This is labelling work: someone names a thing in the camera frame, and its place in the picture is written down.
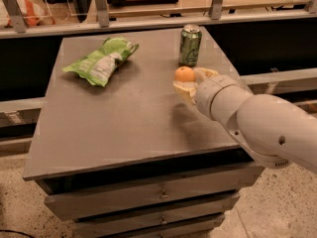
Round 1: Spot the grey drawer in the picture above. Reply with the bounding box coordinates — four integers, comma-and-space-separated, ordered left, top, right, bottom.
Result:
112, 213, 226, 238
75, 191, 240, 238
45, 163, 264, 220

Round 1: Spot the orange white striped bag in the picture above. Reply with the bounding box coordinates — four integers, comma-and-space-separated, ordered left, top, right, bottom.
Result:
0, 0, 55, 27

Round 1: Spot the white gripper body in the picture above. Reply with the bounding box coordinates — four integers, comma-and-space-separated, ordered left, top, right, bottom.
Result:
194, 75, 252, 121

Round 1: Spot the top grey drawer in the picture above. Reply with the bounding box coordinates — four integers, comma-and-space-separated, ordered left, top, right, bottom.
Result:
45, 163, 264, 220

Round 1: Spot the black floor cable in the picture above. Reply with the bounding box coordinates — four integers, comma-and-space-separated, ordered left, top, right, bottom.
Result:
0, 228, 37, 238

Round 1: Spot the bottom grey drawer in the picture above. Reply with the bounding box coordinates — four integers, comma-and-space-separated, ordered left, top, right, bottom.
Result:
112, 213, 226, 238

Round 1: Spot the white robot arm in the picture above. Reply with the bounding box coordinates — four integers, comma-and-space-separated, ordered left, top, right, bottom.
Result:
173, 66, 317, 174

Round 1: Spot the green soda can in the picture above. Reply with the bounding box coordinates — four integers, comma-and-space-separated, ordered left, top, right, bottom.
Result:
179, 24, 202, 66

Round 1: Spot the green chip bag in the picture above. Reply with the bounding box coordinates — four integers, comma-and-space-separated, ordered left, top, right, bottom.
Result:
62, 38, 139, 87

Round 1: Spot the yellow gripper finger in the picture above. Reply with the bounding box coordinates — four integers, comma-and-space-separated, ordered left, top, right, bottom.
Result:
193, 67, 218, 82
173, 81, 198, 105

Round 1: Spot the grey metal railing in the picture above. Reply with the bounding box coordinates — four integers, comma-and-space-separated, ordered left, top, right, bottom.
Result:
0, 0, 316, 39

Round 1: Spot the middle grey drawer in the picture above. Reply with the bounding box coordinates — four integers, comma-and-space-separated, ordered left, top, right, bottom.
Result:
75, 191, 240, 238

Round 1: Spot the orange fruit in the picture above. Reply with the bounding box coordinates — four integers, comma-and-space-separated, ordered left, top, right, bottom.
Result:
174, 66, 196, 82

